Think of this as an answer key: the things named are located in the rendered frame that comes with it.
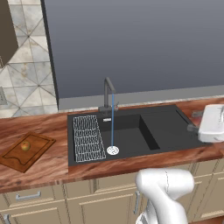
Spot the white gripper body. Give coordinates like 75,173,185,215
198,104,224,144

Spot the black sink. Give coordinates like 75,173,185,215
66,103,214,168

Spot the white sink drain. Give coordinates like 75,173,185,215
106,145,120,156

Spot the dark grey sink faucet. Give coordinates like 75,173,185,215
97,76,120,116

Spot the beige panel under sink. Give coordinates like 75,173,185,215
63,172,138,200

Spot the brown wooden cutting board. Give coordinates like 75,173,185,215
0,131,57,174

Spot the yellow-green apple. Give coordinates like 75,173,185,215
20,141,32,152

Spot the beige drawer front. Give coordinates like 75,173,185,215
191,159,221,179
2,185,56,210

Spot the beige cupboard door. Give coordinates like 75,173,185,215
0,200,70,224
178,171,224,223
66,190,148,224

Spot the blue water stream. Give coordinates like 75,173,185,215
110,92,116,150

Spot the dark grey window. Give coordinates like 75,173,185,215
40,0,224,111

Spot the silver cupboard door handle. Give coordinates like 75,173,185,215
2,213,12,224
133,190,142,216

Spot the white wire drying rack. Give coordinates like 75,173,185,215
72,115,107,163

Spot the silver drawer handle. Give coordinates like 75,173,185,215
14,190,42,202

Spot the grey wall outlet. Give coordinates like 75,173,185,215
0,87,9,106

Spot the brown wall cupboard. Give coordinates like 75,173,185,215
0,0,19,70

